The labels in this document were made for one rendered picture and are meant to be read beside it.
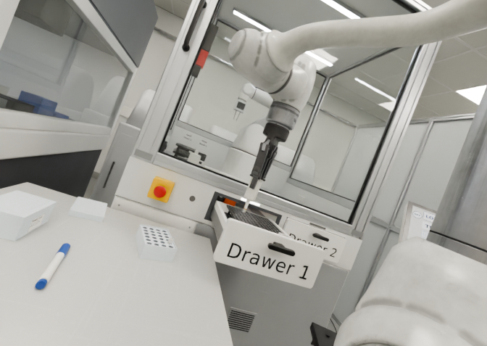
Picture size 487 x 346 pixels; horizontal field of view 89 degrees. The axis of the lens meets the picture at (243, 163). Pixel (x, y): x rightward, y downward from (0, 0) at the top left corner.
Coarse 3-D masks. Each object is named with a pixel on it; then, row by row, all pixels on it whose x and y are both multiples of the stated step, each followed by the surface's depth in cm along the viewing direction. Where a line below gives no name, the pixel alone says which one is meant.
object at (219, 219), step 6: (216, 204) 93; (222, 204) 96; (216, 210) 88; (222, 210) 83; (228, 210) 97; (216, 216) 84; (222, 216) 76; (216, 222) 80; (222, 222) 74; (216, 228) 77; (222, 228) 70; (216, 234) 74
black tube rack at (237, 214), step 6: (234, 210) 88; (240, 210) 92; (228, 216) 90; (234, 216) 79; (240, 216) 82; (246, 216) 86; (252, 216) 90; (258, 216) 94; (246, 222) 78; (252, 222) 82; (258, 222) 84; (264, 222) 89; (270, 222) 93; (264, 228) 79; (270, 228) 82; (276, 228) 86
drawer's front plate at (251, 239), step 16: (240, 224) 62; (224, 240) 61; (240, 240) 62; (256, 240) 63; (272, 240) 64; (288, 240) 65; (224, 256) 61; (240, 256) 62; (256, 256) 63; (272, 256) 64; (288, 256) 65; (304, 256) 66; (320, 256) 67; (256, 272) 64; (272, 272) 65; (288, 272) 66
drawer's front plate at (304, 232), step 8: (288, 224) 100; (296, 224) 100; (304, 224) 101; (288, 232) 100; (296, 232) 101; (304, 232) 101; (312, 232) 102; (320, 232) 103; (328, 232) 105; (312, 240) 102; (320, 240) 103; (336, 240) 105; (344, 240) 106; (328, 248) 104; (336, 248) 105; (328, 256) 105; (336, 256) 106
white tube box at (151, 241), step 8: (136, 232) 71; (144, 232) 67; (152, 232) 70; (160, 232) 71; (168, 232) 73; (136, 240) 68; (144, 240) 62; (152, 240) 64; (160, 240) 66; (144, 248) 60; (152, 248) 61; (160, 248) 62; (168, 248) 63; (176, 248) 65; (144, 256) 61; (152, 256) 62; (160, 256) 63; (168, 256) 64
